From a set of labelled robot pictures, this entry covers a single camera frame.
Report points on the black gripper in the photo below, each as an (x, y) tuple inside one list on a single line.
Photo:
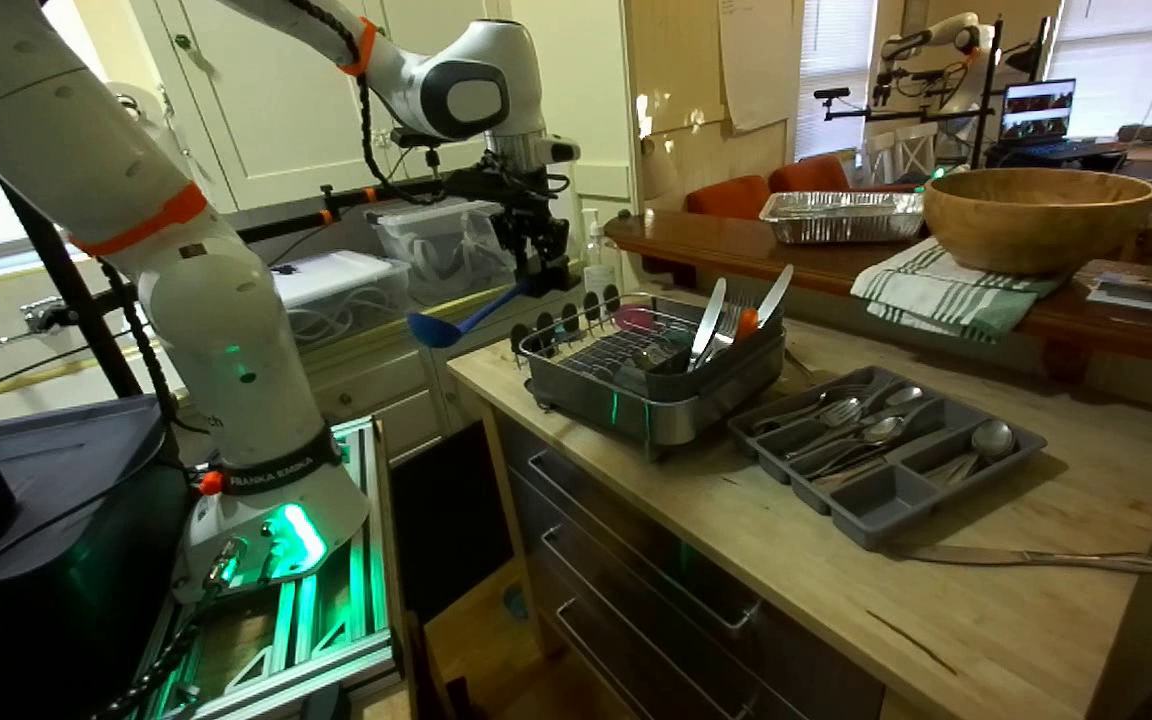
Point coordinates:
[(536, 215)]

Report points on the blue plastic serving spoon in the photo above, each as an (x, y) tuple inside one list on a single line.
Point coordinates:
[(432, 331)]

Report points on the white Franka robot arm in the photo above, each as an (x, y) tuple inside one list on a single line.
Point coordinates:
[(59, 120)]

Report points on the grey dish rack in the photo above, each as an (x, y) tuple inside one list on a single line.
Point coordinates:
[(603, 400)]

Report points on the green striped dish towel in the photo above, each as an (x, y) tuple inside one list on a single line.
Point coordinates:
[(948, 303)]

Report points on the large metal spoon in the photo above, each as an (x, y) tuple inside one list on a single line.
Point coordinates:
[(993, 443)]

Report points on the clear plastic bottle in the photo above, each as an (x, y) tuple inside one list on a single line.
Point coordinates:
[(604, 245)]

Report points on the clear plastic storage bin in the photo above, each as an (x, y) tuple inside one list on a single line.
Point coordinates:
[(451, 254)]

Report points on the silver table knife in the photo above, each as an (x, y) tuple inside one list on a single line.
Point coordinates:
[(708, 320)]

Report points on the dark wooden table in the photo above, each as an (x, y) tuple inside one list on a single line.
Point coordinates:
[(739, 254)]

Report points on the orange utensil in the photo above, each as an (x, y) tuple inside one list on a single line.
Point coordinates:
[(748, 320)]

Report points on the cream drawer cabinet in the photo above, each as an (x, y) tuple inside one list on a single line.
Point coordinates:
[(376, 386)]

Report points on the white lidded storage bin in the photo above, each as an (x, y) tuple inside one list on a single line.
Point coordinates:
[(338, 293)]

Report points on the beige hanging paper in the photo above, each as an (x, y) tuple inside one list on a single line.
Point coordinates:
[(759, 67)]

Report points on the aluminium foil tray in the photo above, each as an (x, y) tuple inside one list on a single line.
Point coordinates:
[(842, 217)]

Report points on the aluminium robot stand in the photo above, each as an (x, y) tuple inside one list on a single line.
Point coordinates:
[(321, 624)]

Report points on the grey cutlery tray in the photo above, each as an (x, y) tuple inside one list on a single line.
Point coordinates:
[(897, 515)]

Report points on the black tripod pole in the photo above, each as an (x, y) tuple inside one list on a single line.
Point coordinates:
[(83, 303)]

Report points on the black equipment stand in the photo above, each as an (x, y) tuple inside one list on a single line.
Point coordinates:
[(981, 95)]

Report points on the large wooden bowl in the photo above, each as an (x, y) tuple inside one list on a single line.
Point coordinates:
[(1042, 222)]

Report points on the open laptop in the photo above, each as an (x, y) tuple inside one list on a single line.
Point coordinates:
[(1036, 111)]

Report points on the black computer box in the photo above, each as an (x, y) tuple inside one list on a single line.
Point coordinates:
[(59, 563)]

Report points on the stack of papers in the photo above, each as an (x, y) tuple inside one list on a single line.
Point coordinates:
[(1150, 291)]

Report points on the black stereo camera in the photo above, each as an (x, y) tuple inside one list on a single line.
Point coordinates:
[(417, 136)]

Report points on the black camera boom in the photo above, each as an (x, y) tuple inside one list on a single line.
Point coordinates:
[(327, 206)]

